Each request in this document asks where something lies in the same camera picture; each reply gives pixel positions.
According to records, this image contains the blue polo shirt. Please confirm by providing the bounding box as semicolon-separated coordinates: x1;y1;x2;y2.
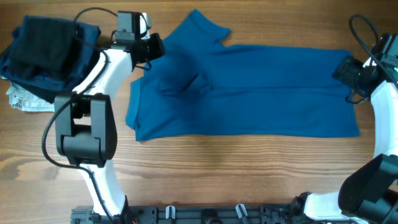
126;10;359;141

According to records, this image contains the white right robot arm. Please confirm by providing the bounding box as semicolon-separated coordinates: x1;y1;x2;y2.
288;57;397;223

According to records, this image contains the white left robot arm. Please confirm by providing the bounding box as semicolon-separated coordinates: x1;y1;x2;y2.
49;33;164;223

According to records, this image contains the black folded garment on top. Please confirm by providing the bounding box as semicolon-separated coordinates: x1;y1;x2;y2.
9;17;81;73

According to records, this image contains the blue folded denim garment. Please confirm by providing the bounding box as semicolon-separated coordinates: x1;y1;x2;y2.
1;16;100;90

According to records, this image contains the dark folded garment below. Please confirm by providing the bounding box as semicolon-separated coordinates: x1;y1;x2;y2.
18;43;103;105

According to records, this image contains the light washed denim garment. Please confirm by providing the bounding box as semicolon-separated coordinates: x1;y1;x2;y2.
6;83;54;112

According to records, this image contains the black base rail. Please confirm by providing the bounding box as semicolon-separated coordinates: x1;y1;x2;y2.
70;203;355;224

